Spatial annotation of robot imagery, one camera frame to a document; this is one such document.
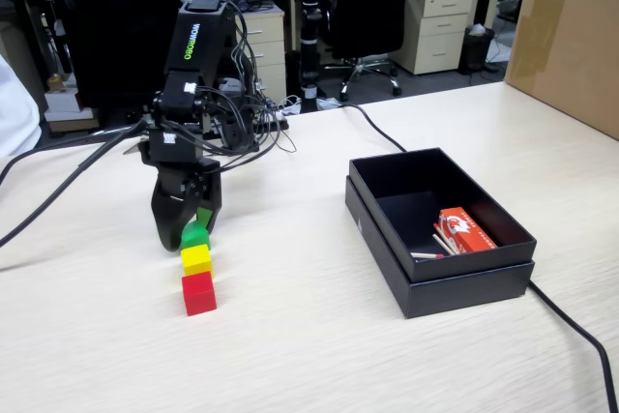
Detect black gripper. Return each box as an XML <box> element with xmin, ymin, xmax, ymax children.
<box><xmin>139</xmin><ymin>125</ymin><xmax>222</xmax><ymax>253</ymax></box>

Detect green cube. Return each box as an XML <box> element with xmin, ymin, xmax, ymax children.
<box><xmin>179</xmin><ymin>221</ymin><xmax>213</xmax><ymax>251</ymax></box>

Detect yellow cube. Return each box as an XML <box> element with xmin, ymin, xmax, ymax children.
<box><xmin>180</xmin><ymin>244</ymin><xmax>214</xmax><ymax>279</ymax></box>

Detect red cube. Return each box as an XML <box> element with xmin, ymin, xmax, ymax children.
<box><xmin>181</xmin><ymin>271</ymin><xmax>218</xmax><ymax>317</ymax></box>

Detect black box lid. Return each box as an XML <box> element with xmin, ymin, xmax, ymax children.
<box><xmin>344</xmin><ymin>175</ymin><xmax>536</xmax><ymax>320</ymax></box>

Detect black open box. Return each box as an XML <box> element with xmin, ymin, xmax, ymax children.
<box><xmin>348</xmin><ymin>146</ymin><xmax>538</xmax><ymax>283</ymax></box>

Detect large cardboard box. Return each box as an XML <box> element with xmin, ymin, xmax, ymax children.
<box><xmin>504</xmin><ymin>0</ymin><xmax>619</xmax><ymax>141</ymax></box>

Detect stacked white boxes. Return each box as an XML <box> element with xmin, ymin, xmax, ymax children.
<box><xmin>44</xmin><ymin>72</ymin><xmax>101</xmax><ymax>133</ymax></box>

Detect beige drawer cabinet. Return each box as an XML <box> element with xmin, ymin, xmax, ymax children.
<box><xmin>236</xmin><ymin>4</ymin><xmax>287</xmax><ymax>104</ymax></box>

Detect person in white clothing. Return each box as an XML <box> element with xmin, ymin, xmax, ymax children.
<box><xmin>0</xmin><ymin>54</ymin><xmax>43</xmax><ymax>159</ymax></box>

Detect black pole with white bands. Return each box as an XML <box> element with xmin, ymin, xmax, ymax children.
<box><xmin>299</xmin><ymin>0</ymin><xmax>323</xmax><ymax>113</ymax></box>

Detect large black office chair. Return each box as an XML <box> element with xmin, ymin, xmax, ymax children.
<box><xmin>44</xmin><ymin>0</ymin><xmax>194</xmax><ymax>117</ymax></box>

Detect thin black stand pole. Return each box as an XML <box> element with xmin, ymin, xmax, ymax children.
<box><xmin>280</xmin><ymin>0</ymin><xmax>296</xmax><ymax>90</ymax></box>

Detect beige side cabinet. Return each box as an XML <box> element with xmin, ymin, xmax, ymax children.
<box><xmin>0</xmin><ymin>20</ymin><xmax>48</xmax><ymax>109</ymax></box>

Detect black wheeled office chair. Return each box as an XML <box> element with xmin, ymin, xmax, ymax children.
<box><xmin>321</xmin><ymin>0</ymin><xmax>418</xmax><ymax>103</ymax></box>

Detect orange matchbox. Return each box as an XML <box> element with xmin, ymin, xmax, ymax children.
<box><xmin>438</xmin><ymin>206</ymin><xmax>498</xmax><ymax>254</ymax></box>

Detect beige three-drawer cabinet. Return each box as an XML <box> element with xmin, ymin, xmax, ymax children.
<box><xmin>389</xmin><ymin>0</ymin><xmax>475</xmax><ymax>76</ymax></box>

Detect black trash bin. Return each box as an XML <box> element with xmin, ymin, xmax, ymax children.
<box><xmin>458</xmin><ymin>24</ymin><xmax>496</xmax><ymax>74</ymax></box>

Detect thick black sleeved cable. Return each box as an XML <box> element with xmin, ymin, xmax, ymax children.
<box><xmin>0</xmin><ymin>120</ymin><xmax>146</xmax><ymax>248</ymax></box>

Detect black power cable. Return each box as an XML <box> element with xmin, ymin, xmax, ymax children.
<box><xmin>338</xmin><ymin>102</ymin><xmax>619</xmax><ymax>413</ymax></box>

